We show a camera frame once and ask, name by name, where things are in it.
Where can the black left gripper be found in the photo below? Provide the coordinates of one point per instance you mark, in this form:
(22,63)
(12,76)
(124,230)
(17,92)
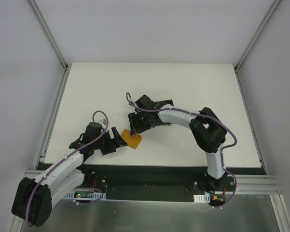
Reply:
(108,142)

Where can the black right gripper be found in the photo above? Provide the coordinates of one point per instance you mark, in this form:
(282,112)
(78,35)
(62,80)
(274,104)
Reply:
(137,121)

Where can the yellow leather card holder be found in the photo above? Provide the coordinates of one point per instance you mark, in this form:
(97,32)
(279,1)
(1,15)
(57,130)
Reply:
(132,140)

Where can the black plastic card box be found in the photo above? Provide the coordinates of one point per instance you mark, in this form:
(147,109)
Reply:
(159,105)

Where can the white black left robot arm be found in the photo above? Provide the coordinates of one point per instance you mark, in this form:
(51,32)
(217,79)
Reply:
(36,197)

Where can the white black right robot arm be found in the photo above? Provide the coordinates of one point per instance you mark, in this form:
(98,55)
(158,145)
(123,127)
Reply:
(206,128)

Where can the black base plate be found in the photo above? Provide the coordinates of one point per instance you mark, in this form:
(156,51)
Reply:
(153,183)

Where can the white cable duct left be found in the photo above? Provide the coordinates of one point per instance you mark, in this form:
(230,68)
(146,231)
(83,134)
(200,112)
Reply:
(85,195)

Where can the white cable duct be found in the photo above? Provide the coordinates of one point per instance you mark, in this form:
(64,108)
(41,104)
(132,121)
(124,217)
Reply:
(205,198)
(85,195)

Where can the white cable duct right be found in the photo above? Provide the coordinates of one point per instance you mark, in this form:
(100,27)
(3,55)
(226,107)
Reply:
(205,198)

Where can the aluminium front cross rail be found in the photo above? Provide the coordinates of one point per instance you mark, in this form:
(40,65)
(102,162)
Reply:
(247,181)

